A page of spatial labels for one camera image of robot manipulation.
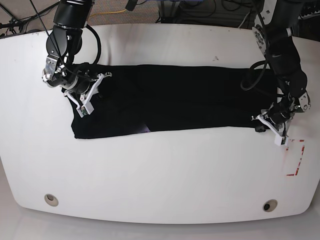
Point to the right table cable grommet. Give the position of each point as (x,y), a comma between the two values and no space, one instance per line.
(270,205)

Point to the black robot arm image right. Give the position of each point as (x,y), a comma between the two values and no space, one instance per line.
(285,14)

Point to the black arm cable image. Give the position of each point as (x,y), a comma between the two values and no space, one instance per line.
(65,40)
(257,72)

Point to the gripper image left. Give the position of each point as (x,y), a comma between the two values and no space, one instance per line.
(79,86)

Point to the table cable grommet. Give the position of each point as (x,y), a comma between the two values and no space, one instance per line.
(270,205)
(51,200)

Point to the black tripod stand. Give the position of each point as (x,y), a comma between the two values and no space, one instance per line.
(16,26)

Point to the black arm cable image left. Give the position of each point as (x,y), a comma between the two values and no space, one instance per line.
(65,40)

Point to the black T-shirt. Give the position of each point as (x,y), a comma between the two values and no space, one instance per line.
(152,98)

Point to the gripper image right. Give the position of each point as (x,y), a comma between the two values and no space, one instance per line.
(279,112)

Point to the white power strip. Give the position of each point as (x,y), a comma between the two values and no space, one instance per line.
(309,12)

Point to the left table cable grommet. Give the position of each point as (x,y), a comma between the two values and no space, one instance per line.
(51,200)

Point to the red tape rectangle marking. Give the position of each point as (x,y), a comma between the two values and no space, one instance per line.
(293,157)

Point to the black robot arm image left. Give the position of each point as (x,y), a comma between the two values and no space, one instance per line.
(64,43)

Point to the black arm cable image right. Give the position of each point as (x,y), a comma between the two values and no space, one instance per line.
(257,72)

